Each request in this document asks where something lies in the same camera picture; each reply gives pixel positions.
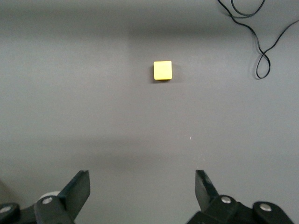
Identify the yellow cube block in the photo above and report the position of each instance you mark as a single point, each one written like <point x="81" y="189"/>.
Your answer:
<point x="162" y="70"/>

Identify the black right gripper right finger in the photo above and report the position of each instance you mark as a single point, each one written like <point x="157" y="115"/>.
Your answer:
<point x="206" y="193"/>

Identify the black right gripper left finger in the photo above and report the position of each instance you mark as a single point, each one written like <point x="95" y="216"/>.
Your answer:
<point x="74" y="193"/>

